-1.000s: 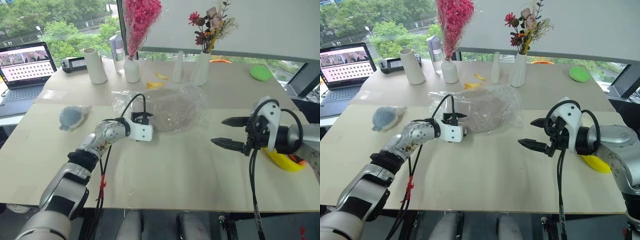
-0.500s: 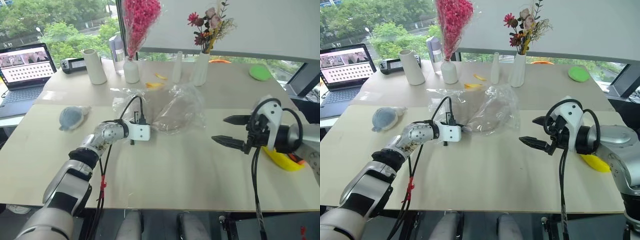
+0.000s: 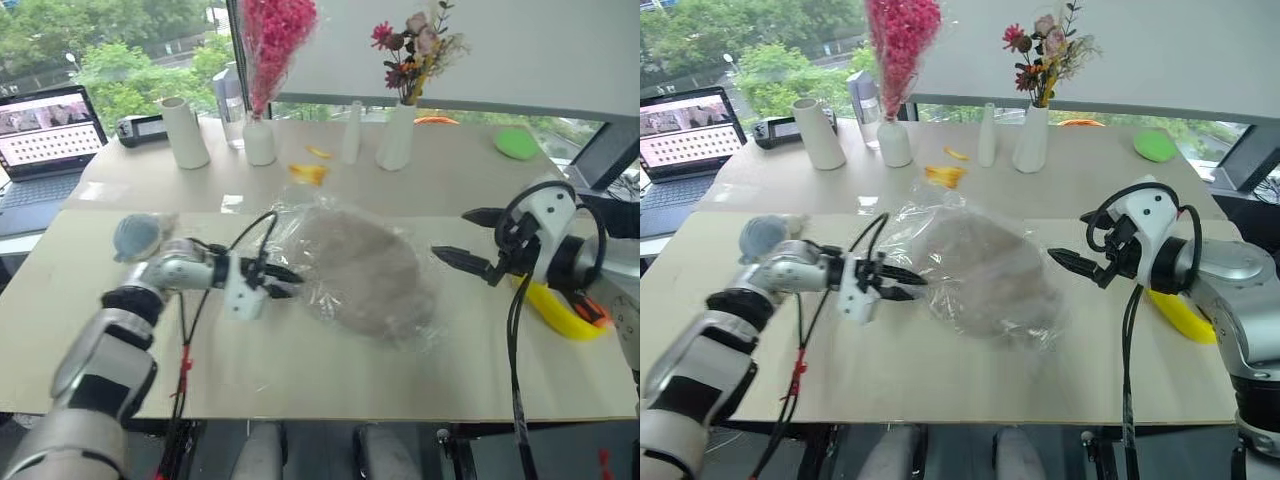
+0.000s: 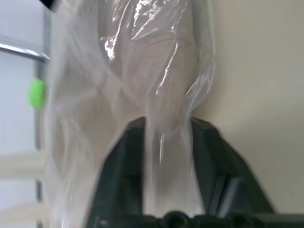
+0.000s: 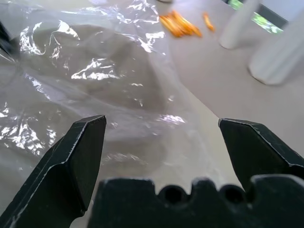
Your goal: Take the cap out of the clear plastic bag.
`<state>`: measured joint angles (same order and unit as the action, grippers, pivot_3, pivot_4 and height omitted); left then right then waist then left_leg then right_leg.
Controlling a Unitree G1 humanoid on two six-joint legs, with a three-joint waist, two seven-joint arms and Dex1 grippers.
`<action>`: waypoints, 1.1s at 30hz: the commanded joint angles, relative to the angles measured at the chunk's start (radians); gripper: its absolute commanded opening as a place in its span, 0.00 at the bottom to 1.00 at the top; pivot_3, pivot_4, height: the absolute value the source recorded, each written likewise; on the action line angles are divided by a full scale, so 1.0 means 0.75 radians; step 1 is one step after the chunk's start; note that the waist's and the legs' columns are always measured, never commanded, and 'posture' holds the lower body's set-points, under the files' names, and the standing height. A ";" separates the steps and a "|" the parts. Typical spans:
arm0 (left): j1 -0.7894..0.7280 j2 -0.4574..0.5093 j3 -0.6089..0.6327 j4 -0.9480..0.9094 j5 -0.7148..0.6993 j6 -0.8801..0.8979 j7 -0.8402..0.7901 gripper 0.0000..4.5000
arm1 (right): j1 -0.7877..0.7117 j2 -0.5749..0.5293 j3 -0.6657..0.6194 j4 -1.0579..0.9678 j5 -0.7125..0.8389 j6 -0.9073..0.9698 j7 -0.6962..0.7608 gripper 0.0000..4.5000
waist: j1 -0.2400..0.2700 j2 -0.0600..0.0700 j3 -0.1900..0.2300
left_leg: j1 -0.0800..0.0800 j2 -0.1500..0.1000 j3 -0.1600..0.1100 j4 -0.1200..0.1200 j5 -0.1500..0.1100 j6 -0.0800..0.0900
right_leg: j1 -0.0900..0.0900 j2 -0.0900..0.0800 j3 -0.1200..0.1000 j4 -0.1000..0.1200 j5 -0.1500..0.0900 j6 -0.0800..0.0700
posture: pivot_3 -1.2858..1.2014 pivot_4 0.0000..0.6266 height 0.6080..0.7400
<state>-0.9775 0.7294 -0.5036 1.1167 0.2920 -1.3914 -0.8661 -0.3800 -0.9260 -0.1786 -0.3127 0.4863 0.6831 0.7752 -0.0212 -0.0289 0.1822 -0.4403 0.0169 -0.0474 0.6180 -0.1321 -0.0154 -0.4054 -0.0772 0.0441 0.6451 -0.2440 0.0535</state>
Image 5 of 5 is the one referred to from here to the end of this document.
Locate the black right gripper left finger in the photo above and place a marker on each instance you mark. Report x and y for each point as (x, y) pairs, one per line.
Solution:
(59, 175)

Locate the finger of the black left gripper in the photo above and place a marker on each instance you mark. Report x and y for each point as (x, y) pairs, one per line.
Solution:
(5, 40)

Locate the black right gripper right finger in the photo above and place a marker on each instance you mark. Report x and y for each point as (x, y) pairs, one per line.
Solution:
(256, 152)

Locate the clear plastic bag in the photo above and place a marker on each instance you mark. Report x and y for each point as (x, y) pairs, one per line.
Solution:
(99, 71)

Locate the slim white furniture leg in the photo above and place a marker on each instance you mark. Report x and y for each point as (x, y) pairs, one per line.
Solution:
(237, 26)

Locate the single orange stick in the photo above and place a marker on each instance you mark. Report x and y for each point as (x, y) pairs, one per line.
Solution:
(209, 22)

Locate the bunch of orange sticks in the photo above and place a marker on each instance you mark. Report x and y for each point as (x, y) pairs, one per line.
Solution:
(181, 25)

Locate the dark rail with green patches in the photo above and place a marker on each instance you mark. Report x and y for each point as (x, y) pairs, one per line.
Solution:
(268, 20)

